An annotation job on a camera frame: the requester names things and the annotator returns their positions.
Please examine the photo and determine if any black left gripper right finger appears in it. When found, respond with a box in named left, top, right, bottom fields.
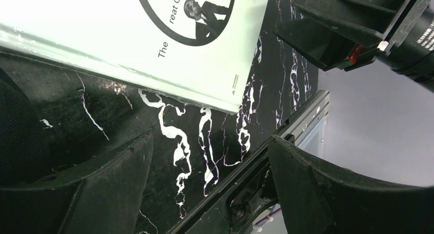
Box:
left=268, top=135, right=433, bottom=233

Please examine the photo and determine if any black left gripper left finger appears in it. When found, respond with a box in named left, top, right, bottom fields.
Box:
left=1, top=134, right=154, bottom=233

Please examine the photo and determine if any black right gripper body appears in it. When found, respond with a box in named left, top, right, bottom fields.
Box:
left=378, top=0, right=433, bottom=92

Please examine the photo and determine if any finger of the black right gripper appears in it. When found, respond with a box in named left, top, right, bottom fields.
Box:
left=292, top=0, right=411, bottom=45
left=274, top=18, right=388, bottom=71

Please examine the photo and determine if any pale green Gatsby book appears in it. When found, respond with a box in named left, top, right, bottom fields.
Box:
left=1, top=0, right=268, bottom=114

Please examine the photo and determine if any black student backpack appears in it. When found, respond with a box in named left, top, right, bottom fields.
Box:
left=1, top=70, right=51, bottom=186

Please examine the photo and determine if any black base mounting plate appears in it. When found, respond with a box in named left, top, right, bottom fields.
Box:
left=168, top=144, right=277, bottom=233

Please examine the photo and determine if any aluminium rail frame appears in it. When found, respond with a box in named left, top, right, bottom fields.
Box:
left=277, top=90, right=330, bottom=158

